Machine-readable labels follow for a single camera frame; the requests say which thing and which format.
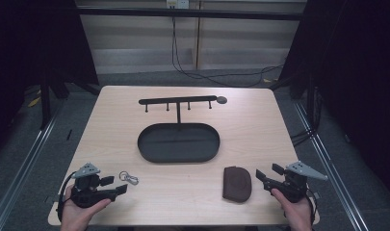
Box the black floor cables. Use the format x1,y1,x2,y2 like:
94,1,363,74
290,127,318,147

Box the black stand leg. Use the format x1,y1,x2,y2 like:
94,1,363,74
39,82,53,130

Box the white wall socket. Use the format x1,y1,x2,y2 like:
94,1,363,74
166,0,191,10

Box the metal floor rail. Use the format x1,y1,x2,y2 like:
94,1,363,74
293,101,371,231
0,104,65,231

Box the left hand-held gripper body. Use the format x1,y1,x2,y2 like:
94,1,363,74
69,162,118,209

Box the brown zip pouch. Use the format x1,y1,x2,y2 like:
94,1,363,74
221,166,252,204

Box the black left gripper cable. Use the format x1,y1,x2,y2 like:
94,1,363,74
56,172,77,223

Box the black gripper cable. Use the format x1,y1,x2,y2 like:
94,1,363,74
56,172,77,223
305,189,318,225

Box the dark curtain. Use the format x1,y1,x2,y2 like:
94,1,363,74
0,0,100,158
278,0,390,196

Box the person's left hand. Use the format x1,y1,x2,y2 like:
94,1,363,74
60,185,113,231

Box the yellow floor tape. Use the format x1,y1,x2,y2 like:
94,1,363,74
26,95,42,108

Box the person's right hand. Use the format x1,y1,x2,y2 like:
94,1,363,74
271,188,314,231

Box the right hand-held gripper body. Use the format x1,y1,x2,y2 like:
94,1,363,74
263,161,329,204

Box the black horizontal frame bar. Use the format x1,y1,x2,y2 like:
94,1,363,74
76,7,308,22

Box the black wall cable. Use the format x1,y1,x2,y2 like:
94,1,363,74
170,15,285,89

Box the black key rack with tray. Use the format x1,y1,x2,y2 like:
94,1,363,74
137,94,228,164

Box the silver carabiner keychain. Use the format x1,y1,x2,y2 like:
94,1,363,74
118,170,140,186

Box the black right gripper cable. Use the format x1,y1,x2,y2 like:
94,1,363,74
305,189,318,225

